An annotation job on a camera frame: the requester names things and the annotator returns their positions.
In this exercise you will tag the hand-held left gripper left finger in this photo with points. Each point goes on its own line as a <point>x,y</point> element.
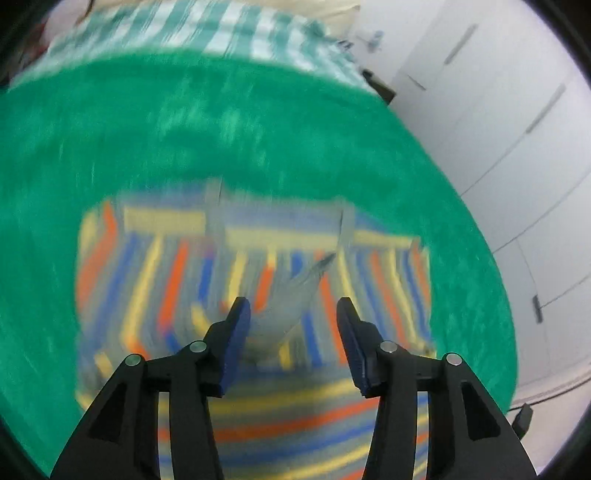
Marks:
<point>238,323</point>

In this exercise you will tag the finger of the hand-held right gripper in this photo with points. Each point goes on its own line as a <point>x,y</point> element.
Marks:
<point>522,420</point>

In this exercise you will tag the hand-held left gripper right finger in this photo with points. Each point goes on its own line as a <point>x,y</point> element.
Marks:
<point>348,323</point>

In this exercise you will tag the striped knit shirt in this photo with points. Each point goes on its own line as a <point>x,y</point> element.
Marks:
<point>277,277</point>

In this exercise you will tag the green floral blanket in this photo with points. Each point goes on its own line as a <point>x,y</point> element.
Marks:
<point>184,129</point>

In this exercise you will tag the dark nightstand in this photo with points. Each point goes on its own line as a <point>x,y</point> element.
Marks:
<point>381,87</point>

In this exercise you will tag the green checked bedsheet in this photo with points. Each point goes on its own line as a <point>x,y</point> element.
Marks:
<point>184,32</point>

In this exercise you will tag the cream padded headboard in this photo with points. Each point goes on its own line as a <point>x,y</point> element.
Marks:
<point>330,11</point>

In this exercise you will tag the blue white wall fixture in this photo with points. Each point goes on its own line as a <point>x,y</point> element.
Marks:
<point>371,40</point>

